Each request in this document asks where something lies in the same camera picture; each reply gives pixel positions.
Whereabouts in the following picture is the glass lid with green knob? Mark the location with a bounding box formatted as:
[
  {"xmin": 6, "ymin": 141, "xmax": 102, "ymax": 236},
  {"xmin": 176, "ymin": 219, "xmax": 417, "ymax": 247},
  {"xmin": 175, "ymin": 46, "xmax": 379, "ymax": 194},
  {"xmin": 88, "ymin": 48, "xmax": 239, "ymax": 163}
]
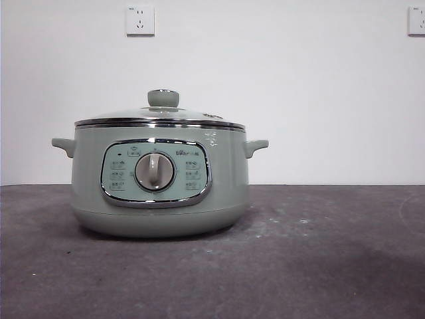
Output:
[{"xmin": 74, "ymin": 88, "xmax": 246, "ymax": 129}]

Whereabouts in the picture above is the pale green electric pot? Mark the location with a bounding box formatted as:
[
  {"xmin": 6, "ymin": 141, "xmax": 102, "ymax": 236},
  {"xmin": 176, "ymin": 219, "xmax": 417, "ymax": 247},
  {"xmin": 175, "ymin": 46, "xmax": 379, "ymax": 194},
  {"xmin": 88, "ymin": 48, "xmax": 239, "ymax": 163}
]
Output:
[{"xmin": 51, "ymin": 125, "xmax": 269, "ymax": 239}]

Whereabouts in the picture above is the white wall socket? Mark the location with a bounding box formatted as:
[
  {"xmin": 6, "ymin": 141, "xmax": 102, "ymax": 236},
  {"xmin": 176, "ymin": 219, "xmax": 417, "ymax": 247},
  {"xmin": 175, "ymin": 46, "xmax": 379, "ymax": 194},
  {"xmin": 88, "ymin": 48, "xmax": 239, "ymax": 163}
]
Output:
[
  {"xmin": 126, "ymin": 5, "xmax": 156, "ymax": 37},
  {"xmin": 408, "ymin": 5, "xmax": 425, "ymax": 37}
]

